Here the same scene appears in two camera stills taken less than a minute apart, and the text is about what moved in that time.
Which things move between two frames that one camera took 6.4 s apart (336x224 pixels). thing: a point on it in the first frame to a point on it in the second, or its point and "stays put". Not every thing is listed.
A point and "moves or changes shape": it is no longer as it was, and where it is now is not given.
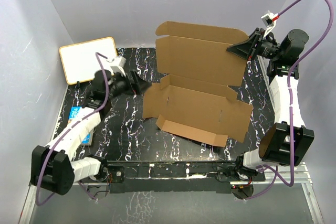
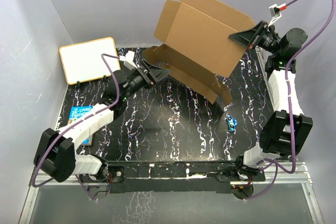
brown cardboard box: [195, 99] moves or changes shape
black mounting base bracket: [175, 177] stays put
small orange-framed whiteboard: [80, 62] stays put
